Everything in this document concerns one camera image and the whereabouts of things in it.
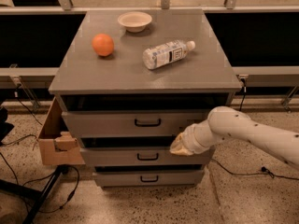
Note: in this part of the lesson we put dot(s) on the grey middle drawer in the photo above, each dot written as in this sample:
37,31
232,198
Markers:
136,151

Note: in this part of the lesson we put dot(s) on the grey drawer cabinet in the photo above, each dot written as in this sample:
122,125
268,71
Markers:
120,81

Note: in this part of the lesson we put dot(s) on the grey drawer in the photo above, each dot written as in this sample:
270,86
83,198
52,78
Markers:
161,175
130,123
136,151

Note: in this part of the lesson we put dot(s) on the grey bottom drawer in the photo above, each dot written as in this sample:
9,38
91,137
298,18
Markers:
161,175

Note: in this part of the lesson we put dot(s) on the clear plastic water bottle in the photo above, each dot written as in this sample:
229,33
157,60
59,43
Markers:
167,53

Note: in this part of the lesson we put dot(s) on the grey top drawer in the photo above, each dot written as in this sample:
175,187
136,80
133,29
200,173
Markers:
130,123

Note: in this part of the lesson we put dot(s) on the cardboard box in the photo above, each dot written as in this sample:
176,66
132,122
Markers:
57,146

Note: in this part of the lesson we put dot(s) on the orange fruit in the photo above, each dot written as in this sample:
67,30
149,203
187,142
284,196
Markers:
103,45

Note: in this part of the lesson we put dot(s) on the beige paper bowl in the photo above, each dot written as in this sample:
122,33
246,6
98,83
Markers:
135,21

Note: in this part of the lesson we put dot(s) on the black tripod stand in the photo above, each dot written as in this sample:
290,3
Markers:
38,196

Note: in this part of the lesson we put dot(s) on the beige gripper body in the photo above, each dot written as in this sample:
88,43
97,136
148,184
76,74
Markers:
188,139

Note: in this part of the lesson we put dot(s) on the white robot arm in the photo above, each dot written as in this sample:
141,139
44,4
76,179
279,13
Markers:
224,123

